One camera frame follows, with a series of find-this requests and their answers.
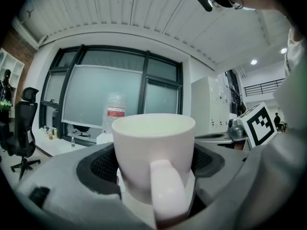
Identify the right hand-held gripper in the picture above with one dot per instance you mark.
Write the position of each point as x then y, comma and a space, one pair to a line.
260, 123

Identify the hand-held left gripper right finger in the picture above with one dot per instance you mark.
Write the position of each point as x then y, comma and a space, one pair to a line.
223, 176

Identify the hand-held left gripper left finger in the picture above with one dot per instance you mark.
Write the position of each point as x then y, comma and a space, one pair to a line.
72, 176

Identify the white ceramic mug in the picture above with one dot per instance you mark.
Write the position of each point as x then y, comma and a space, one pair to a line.
153, 140

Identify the clear plastic bottle red label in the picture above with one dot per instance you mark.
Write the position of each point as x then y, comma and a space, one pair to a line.
115, 109

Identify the small clear plastic bottle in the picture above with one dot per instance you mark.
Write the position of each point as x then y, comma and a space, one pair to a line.
73, 142

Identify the white cabinet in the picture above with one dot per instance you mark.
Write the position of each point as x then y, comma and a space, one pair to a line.
208, 104

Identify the green drink bottle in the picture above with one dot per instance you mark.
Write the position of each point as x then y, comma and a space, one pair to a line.
55, 133

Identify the orange drink bottle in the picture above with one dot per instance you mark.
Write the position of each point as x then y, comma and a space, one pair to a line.
50, 134

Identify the light gray shirt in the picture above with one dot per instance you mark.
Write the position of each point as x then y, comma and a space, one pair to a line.
283, 164

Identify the black office chair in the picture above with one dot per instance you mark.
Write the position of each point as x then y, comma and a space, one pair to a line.
22, 128

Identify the black railing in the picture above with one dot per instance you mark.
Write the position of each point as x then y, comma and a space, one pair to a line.
263, 86

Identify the round ceiling light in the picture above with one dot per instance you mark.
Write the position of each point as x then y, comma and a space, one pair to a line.
283, 50
253, 62

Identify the black framed window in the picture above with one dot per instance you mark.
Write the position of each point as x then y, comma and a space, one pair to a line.
103, 92

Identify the eyeglasses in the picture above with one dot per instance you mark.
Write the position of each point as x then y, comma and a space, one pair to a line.
235, 2

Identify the white ceiling pipe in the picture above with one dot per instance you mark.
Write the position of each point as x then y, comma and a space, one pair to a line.
26, 32

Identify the white wall shelf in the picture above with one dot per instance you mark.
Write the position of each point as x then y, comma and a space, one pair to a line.
12, 63

